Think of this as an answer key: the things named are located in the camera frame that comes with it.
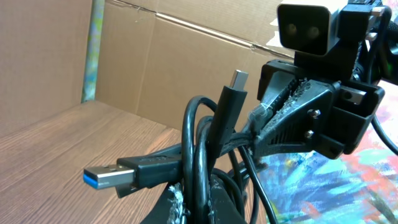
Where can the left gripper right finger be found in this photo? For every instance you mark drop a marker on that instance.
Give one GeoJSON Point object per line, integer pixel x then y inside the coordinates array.
{"type": "Point", "coordinates": [222, 209]}

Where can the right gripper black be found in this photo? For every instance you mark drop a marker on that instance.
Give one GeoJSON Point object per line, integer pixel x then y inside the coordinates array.
{"type": "Point", "coordinates": [305, 113]}

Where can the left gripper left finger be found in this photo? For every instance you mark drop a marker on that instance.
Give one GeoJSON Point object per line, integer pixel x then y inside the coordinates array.
{"type": "Point", "coordinates": [170, 207]}

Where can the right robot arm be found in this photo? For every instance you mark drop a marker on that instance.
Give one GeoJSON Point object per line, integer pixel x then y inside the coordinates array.
{"type": "Point", "coordinates": [366, 52]}

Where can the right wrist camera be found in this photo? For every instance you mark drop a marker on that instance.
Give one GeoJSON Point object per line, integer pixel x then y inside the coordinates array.
{"type": "Point", "coordinates": [309, 26]}

